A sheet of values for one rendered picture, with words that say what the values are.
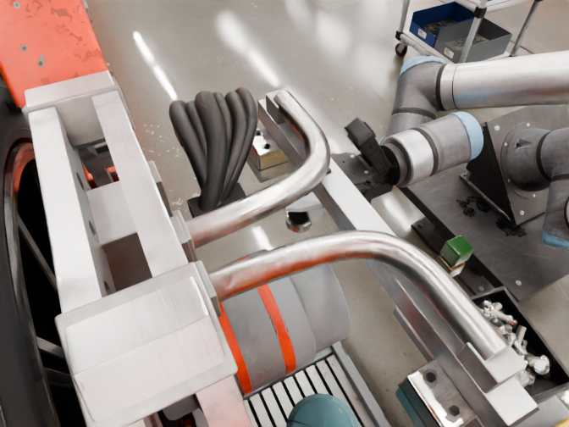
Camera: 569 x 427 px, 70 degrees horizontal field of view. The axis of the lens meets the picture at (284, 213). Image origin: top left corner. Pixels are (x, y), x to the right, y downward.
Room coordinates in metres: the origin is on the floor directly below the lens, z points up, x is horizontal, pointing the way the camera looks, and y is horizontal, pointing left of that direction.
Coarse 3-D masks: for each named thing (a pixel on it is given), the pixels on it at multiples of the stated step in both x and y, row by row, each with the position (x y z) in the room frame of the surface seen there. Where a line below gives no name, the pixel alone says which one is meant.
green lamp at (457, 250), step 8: (456, 240) 0.45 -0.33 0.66; (464, 240) 0.45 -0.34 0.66; (448, 248) 0.44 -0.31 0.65; (456, 248) 0.43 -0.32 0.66; (464, 248) 0.43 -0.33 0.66; (472, 248) 0.43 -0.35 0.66; (448, 256) 0.43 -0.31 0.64; (456, 256) 0.42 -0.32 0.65; (464, 256) 0.42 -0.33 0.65; (456, 264) 0.42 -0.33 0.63
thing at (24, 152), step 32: (32, 160) 0.28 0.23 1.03; (32, 192) 0.29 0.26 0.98; (32, 224) 0.26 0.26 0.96; (32, 256) 0.18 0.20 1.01; (32, 288) 0.17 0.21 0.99; (32, 320) 0.10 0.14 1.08; (32, 352) 0.08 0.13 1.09; (64, 384) 0.09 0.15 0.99; (64, 416) 0.09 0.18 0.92; (160, 416) 0.16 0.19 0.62
